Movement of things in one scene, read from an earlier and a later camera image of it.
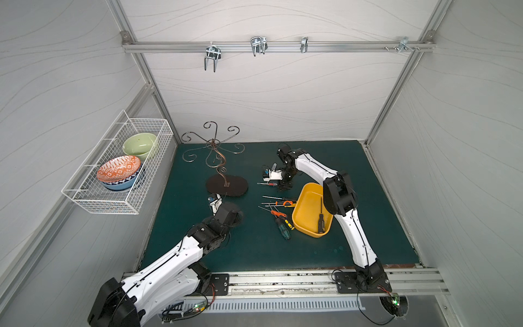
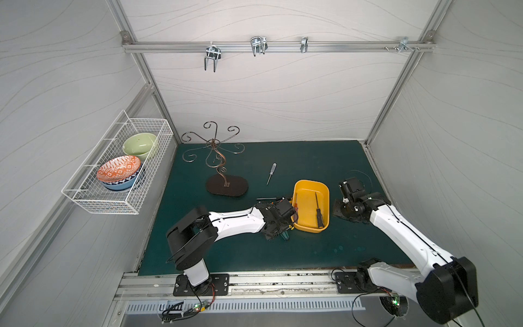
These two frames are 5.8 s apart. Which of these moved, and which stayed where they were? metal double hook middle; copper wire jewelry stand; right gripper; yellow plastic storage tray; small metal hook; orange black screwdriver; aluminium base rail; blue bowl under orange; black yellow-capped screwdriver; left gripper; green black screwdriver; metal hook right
Moved: right gripper; black yellow-capped screwdriver; left gripper; orange black screwdriver
Stayed: metal hook right; blue bowl under orange; green black screwdriver; metal double hook middle; copper wire jewelry stand; small metal hook; yellow plastic storage tray; aluminium base rail
